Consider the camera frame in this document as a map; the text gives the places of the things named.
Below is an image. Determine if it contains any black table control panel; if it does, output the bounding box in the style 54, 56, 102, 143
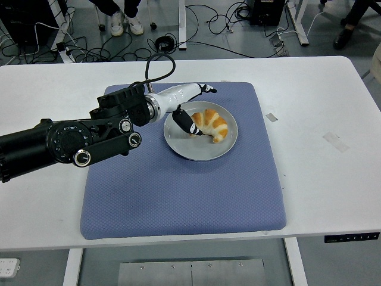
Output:
324, 232, 381, 244

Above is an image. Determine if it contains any beige object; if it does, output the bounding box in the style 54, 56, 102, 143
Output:
370, 44, 381, 80

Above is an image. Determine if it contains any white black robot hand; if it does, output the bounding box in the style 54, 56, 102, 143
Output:
154, 83, 218, 138

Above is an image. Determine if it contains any small black equipment box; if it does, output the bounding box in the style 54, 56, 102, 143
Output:
249, 0, 283, 27

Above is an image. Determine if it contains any coiled black cable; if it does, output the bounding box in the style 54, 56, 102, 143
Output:
154, 35, 176, 52

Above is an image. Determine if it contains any narrow white desk leg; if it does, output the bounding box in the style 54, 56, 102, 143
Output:
178, 0, 188, 51

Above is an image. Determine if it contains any person with white shoes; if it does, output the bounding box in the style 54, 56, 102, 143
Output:
89, 0, 145, 37

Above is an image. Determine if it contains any grey metal plate with screws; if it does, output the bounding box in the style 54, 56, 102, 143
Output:
117, 259, 266, 286

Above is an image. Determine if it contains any person with black shoe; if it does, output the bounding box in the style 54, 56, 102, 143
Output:
332, 0, 381, 51

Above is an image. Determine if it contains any white power strip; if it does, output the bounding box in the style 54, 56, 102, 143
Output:
0, 257, 21, 279

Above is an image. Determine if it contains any grey round plate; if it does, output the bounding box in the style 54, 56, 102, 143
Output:
163, 101, 239, 162

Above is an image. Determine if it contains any white table leg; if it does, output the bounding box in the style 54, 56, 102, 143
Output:
62, 248, 83, 286
283, 237, 308, 286

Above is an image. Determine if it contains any golden croissant bread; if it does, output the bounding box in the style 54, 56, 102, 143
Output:
189, 108, 229, 144

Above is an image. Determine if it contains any white desk leg with foot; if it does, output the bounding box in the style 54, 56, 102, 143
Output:
285, 0, 310, 46

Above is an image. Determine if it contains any large clear tape piece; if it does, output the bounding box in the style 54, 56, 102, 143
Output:
322, 132, 351, 154

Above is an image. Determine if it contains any blue quilted mat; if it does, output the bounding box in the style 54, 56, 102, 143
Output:
79, 82, 288, 241

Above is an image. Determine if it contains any white desk foot with cables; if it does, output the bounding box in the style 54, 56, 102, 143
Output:
47, 0, 75, 64

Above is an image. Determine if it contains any grey foot pedal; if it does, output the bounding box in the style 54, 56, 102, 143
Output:
269, 34, 289, 58

